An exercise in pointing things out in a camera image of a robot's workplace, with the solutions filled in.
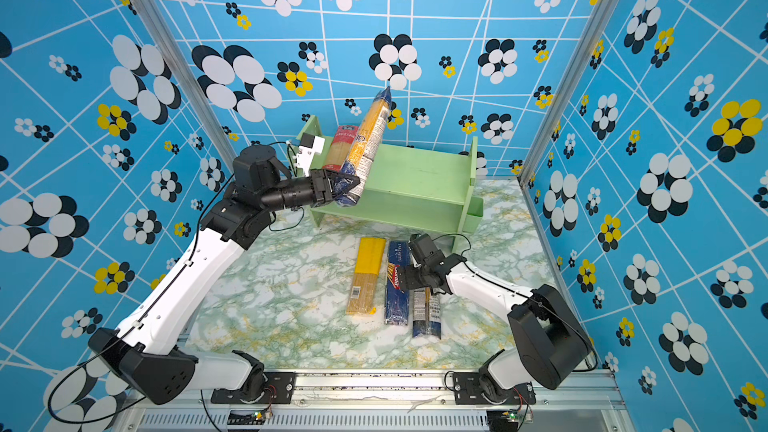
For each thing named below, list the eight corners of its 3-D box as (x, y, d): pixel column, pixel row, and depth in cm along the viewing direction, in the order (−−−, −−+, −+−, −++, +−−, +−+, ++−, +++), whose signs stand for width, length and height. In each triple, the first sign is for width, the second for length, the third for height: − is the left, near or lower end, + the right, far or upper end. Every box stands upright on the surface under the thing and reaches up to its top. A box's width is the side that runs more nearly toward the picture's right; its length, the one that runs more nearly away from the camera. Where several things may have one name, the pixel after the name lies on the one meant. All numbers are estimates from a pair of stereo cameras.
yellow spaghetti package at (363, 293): (346, 312, 87) (345, 309, 85) (361, 240, 103) (360, 236, 101) (376, 316, 87) (375, 312, 84) (386, 243, 103) (386, 238, 100)
